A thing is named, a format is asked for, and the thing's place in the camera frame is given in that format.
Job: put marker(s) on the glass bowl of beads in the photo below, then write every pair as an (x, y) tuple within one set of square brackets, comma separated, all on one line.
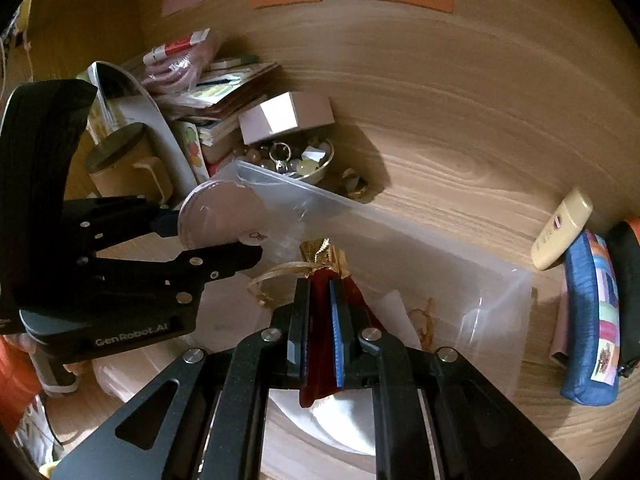
[(300, 167)]

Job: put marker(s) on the stack of notebooks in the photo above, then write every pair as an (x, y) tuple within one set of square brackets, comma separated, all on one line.
[(235, 95)]

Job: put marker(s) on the wooden desktop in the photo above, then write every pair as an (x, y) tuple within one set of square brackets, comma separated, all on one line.
[(475, 135)]

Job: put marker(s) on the fruit print box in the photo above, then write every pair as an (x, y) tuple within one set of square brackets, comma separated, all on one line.
[(192, 150)]

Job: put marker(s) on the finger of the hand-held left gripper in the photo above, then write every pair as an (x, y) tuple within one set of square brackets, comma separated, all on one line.
[(225, 258), (165, 222)]

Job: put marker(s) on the blue patchwork pencil case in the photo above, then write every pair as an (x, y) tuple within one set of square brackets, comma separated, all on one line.
[(590, 310)]

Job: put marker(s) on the black and orange round pouch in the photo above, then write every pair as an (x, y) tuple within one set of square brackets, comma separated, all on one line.
[(630, 285)]

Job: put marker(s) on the clear plastic storage box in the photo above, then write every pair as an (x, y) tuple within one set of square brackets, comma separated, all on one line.
[(425, 260)]

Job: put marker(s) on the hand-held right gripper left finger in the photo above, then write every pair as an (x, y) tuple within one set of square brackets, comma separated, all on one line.
[(301, 320)]

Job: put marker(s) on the small pink box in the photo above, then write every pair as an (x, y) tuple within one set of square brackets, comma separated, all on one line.
[(285, 115)]

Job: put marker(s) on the brown ceramic mug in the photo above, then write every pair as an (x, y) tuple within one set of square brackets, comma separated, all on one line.
[(125, 170)]

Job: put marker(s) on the pink flat case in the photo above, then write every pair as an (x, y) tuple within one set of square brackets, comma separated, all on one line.
[(559, 340)]

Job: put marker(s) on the pink plastic bag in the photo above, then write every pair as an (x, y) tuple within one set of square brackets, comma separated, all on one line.
[(180, 67)]

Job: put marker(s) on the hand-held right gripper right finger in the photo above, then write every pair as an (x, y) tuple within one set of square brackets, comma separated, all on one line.
[(337, 330)]

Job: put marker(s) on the patterned cloth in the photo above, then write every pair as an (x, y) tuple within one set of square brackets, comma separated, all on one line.
[(32, 430)]

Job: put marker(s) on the round white frosted container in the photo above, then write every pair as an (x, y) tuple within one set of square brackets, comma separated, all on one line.
[(220, 215)]

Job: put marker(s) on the cream cosmetic tube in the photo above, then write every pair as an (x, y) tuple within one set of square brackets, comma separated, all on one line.
[(560, 230)]

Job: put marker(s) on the red velvet pouch gold top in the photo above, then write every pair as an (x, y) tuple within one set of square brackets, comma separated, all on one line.
[(320, 340)]

